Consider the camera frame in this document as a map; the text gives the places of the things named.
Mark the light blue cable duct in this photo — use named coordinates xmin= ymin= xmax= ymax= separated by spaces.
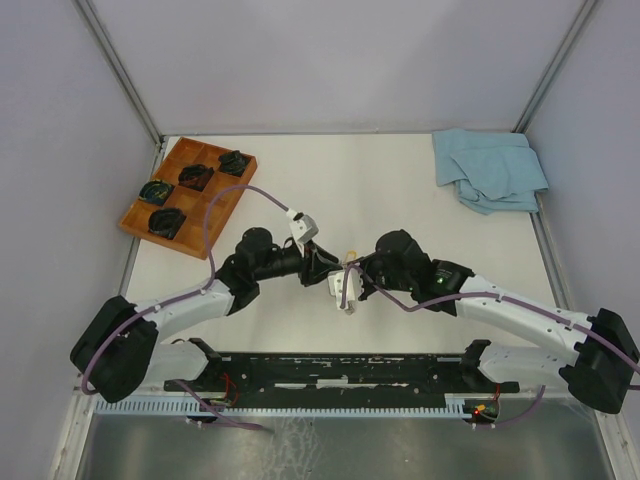
xmin=94 ymin=394 xmax=476 ymax=416

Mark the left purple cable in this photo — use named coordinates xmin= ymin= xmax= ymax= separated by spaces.
xmin=79 ymin=185 xmax=296 ymax=431

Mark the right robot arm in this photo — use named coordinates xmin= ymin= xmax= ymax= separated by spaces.
xmin=330 ymin=230 xmax=639 ymax=414

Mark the dark rolled cloth yellow pattern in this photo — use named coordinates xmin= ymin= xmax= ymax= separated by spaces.
xmin=138 ymin=180 xmax=174 ymax=206

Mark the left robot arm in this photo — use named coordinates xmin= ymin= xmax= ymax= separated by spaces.
xmin=70 ymin=227 xmax=341 ymax=403

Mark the purple cable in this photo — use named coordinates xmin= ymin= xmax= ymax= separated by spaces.
xmin=338 ymin=263 xmax=640 ymax=430
xmin=79 ymin=185 xmax=296 ymax=431

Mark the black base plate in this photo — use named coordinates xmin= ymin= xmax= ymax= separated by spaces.
xmin=187 ymin=339 xmax=520 ymax=400

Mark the dark rolled cloth centre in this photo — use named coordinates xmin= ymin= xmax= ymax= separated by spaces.
xmin=178 ymin=164 xmax=214 ymax=192

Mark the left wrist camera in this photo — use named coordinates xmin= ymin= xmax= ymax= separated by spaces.
xmin=286 ymin=209 xmax=319 ymax=244

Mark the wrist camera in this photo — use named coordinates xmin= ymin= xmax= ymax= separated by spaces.
xmin=286 ymin=209 xmax=319 ymax=244
xmin=327 ymin=268 xmax=362 ymax=315

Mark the dark rolled cloth far right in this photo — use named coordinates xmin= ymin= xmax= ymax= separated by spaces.
xmin=218 ymin=150 xmax=250 ymax=177

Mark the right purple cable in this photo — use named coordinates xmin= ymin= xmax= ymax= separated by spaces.
xmin=338 ymin=263 xmax=640 ymax=430

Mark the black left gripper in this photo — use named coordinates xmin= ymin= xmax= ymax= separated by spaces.
xmin=254 ymin=239 xmax=341 ymax=287

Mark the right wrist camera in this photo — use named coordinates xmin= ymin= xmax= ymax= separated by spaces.
xmin=327 ymin=268 xmax=362 ymax=315

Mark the dark rolled cloth front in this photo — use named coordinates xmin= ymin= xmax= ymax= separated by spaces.
xmin=148 ymin=207 xmax=186 ymax=240

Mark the light blue cloth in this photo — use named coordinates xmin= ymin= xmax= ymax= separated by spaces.
xmin=432 ymin=128 xmax=549 ymax=215

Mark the wooden compartment tray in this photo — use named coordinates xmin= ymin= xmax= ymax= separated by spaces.
xmin=119 ymin=137 xmax=258 ymax=259

